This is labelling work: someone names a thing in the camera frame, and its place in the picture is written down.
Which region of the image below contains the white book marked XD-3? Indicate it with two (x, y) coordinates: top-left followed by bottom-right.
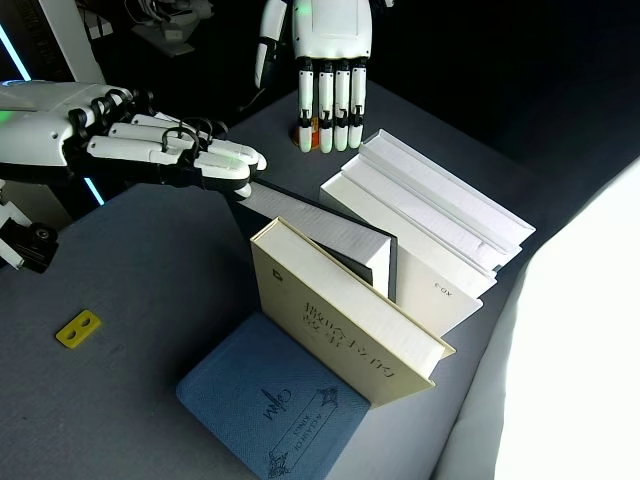
(318, 172), (500, 337)

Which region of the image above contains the cream hardcover book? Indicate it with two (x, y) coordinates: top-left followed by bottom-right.
(248, 215), (457, 409)

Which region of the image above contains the cyan light strip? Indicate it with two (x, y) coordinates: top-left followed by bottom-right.
(0, 23), (106, 206)

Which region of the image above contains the blue notebook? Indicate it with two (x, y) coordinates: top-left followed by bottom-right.
(174, 310), (372, 480)

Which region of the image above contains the white book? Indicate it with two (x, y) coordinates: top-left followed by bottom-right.
(341, 152), (524, 274)
(358, 128), (538, 251)

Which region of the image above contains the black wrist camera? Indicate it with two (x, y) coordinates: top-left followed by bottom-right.
(0, 198), (60, 275)

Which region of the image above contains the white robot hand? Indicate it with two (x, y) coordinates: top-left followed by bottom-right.
(0, 81), (269, 201)
(253, 0), (375, 155)

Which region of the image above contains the grey table cloth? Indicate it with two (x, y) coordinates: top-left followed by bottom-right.
(0, 79), (640, 480)

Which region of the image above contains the white stand base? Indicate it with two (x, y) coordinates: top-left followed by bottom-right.
(0, 179), (76, 236)

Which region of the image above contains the yellow two-hole block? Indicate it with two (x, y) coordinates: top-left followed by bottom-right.
(54, 308), (103, 350)

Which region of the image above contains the grey background device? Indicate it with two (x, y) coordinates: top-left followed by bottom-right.
(130, 22), (197, 59)

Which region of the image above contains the black cover book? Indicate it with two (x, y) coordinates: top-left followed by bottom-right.
(227, 179), (400, 305)

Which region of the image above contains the small orange toy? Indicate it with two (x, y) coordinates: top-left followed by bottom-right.
(292, 117), (322, 151)

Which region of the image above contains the white upright post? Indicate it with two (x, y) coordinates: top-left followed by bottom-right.
(37, 0), (107, 85)

